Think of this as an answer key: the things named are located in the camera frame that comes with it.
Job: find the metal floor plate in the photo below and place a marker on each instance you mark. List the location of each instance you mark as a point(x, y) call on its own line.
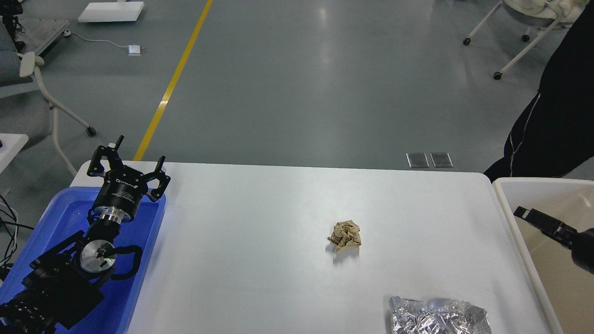
point(441, 160)
point(417, 160)

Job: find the white plastic bin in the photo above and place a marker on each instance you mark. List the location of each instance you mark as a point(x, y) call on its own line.
point(565, 291)

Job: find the person in black clothes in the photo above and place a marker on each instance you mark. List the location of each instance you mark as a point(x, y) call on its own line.
point(554, 133)

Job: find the right metal floor plate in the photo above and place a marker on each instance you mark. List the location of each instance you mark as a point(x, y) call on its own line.
point(441, 160)

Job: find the white flat board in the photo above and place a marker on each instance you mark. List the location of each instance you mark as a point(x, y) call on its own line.
point(118, 11)

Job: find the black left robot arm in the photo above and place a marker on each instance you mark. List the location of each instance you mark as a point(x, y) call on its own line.
point(64, 283)

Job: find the small white side table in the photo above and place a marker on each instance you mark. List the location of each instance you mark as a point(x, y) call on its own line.
point(11, 145)

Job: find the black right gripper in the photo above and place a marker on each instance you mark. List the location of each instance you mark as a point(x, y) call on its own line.
point(581, 244)

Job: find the white power adapter with cable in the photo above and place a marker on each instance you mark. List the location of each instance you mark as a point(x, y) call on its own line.
point(132, 49)

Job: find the blue plastic bin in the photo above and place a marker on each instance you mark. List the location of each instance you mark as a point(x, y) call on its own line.
point(67, 214)

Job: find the silver foil bag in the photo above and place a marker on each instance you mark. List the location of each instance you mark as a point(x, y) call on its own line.
point(437, 316)

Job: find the white rolling chair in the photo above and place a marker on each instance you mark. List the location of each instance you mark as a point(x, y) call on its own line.
point(540, 17)

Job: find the grey office chair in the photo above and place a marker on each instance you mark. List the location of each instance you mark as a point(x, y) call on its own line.
point(28, 108)

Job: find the crumpled brown paper ball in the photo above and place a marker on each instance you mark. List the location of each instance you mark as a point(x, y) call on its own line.
point(345, 236)

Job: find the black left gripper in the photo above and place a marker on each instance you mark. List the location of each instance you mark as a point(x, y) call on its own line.
point(123, 188)

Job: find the left metal floor plate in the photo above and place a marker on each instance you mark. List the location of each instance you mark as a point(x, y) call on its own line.
point(417, 160)

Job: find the grey metal platform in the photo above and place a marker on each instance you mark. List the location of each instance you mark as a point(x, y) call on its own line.
point(39, 35)

